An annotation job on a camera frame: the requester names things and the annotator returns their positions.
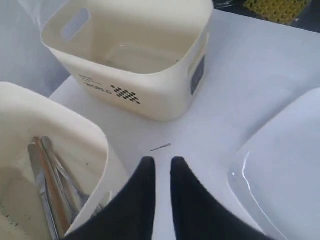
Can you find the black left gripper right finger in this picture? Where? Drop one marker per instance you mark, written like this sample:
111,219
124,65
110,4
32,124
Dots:
197,215

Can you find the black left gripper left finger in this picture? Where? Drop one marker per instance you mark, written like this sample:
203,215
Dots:
130,215

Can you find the stainless steel spoon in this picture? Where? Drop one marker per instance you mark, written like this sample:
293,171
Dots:
71,194

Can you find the dark wooden chopstick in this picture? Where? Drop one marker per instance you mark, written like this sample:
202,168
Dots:
58,203

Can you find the stainless steel table knife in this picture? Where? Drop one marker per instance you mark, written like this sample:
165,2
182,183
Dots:
40,180

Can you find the small thin pin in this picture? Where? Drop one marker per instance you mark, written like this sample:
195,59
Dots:
161,147

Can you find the white square plate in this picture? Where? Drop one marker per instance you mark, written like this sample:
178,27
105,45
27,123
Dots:
275,176

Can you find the cream bin with triangle mark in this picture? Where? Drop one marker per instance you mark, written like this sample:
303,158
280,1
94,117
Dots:
82,148

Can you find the cream bin with square mark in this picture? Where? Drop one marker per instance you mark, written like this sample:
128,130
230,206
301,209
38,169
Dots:
145,56

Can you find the white curtain backdrop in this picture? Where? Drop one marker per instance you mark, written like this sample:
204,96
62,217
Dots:
24,60

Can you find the yellow black patterned object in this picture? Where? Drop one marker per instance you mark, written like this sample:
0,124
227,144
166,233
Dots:
283,12

